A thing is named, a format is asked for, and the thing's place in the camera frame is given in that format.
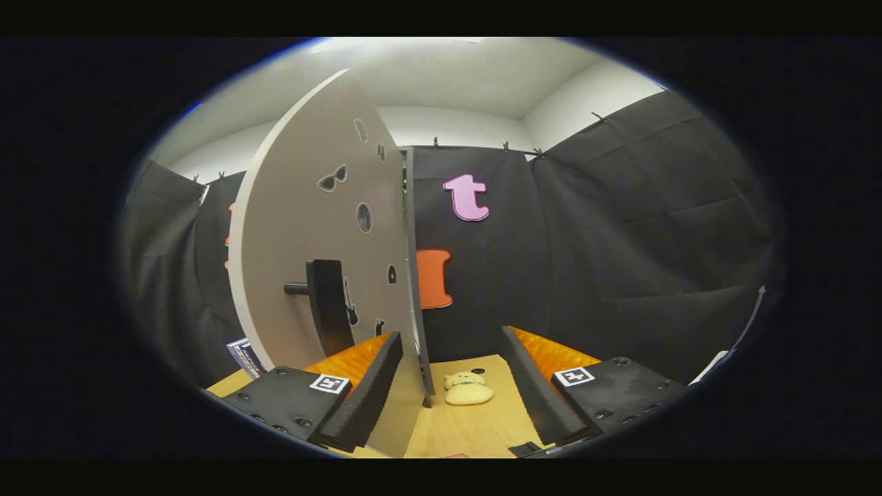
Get white and blue box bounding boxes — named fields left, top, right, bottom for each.
left=225, top=337, right=267, bottom=380

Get black door handle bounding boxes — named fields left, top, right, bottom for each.
left=283, top=259, right=356, bottom=358

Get grey framed cabinet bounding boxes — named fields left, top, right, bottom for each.
left=401, top=147, right=436, bottom=409

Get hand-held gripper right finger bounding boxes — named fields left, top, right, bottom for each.
left=500, top=325, right=691, bottom=447

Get yellow plush toy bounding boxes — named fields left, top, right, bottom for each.
left=443, top=371, right=495, bottom=406

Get black backdrop cloth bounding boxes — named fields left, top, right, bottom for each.
left=121, top=90, right=786, bottom=388

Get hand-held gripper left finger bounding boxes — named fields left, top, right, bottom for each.
left=219, top=331, right=404, bottom=454

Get rectangular ceiling light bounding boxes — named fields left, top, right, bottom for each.
left=309, top=37, right=484, bottom=54

